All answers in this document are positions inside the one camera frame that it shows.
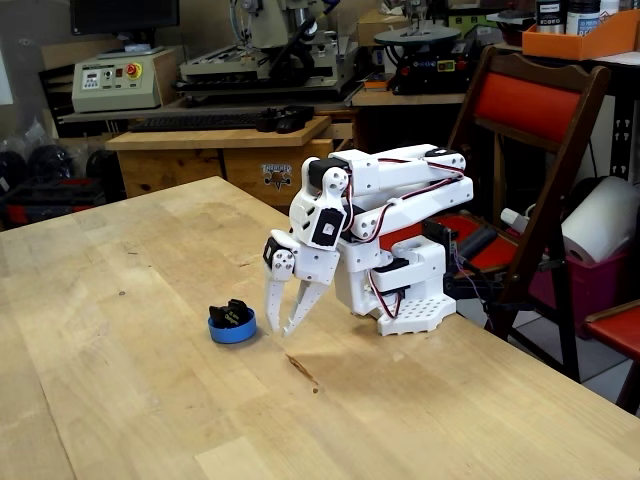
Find orange plastic tray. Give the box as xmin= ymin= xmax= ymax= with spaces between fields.
xmin=521 ymin=8 xmax=640 ymax=62

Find red seat wooden chair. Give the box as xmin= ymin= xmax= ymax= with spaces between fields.
xmin=583 ymin=299 xmax=640 ymax=416

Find black cylinder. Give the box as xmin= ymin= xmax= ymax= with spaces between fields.
xmin=457 ymin=224 xmax=499 ymax=257

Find grey milling machine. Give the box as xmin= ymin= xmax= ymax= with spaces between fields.
xmin=174 ymin=0 xmax=361 ymax=107

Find beige control box red button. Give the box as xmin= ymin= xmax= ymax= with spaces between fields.
xmin=71 ymin=47 xmax=181 ymax=114

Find black helmet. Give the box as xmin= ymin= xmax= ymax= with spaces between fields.
xmin=0 ymin=149 xmax=29 ymax=196
xmin=84 ymin=147 xmax=119 ymax=181
xmin=27 ymin=144 xmax=76 ymax=181

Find white paper towel roll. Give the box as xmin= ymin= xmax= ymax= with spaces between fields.
xmin=560 ymin=175 xmax=640 ymax=266

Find black toy bird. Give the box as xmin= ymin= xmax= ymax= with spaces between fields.
xmin=208 ymin=298 xmax=251 ymax=329

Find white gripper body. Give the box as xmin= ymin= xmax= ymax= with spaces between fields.
xmin=262 ymin=230 xmax=342 ymax=287

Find wooden folding chair red cushions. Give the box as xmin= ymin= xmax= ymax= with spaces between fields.
xmin=422 ymin=44 xmax=612 ymax=384

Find red and black crate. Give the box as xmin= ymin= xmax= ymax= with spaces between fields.
xmin=0 ymin=177 xmax=109 ymax=226

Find black controller board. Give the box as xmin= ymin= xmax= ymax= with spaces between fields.
xmin=422 ymin=217 xmax=459 ymax=251

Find black computer monitor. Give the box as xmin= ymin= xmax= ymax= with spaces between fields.
xmin=69 ymin=0 xmax=181 ymax=59

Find wooden workbench top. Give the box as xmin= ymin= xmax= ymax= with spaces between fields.
xmin=350 ymin=89 xmax=469 ymax=107

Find can with blue label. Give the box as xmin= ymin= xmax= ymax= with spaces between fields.
xmin=567 ymin=0 xmax=601 ymax=37

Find silver can black lid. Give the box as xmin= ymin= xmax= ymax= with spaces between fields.
xmin=535 ymin=0 xmax=569 ymax=35

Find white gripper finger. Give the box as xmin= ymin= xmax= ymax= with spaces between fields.
xmin=264 ymin=247 xmax=297 ymax=336
xmin=281 ymin=277 xmax=328 ymax=338

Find white power plug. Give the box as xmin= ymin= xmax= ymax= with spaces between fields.
xmin=500 ymin=207 xmax=531 ymax=234

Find pink plastic bin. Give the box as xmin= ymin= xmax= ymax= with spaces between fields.
xmin=529 ymin=249 xmax=636 ymax=341

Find black keyboard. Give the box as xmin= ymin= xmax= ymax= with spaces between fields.
xmin=128 ymin=113 xmax=266 ymax=134

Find wooden cabinet with sticker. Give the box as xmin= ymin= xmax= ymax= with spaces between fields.
xmin=105 ymin=115 xmax=335 ymax=209

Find brown cardboard box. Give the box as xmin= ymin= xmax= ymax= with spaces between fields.
xmin=355 ymin=8 xmax=409 ymax=47

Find black computer mouse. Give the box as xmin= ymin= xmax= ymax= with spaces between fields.
xmin=257 ymin=105 xmax=316 ymax=135

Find blue round box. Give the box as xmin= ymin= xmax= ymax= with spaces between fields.
xmin=207 ymin=308 xmax=258 ymax=345

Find black scroll saw green table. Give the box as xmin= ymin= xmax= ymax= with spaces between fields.
xmin=373 ymin=24 xmax=476 ymax=96

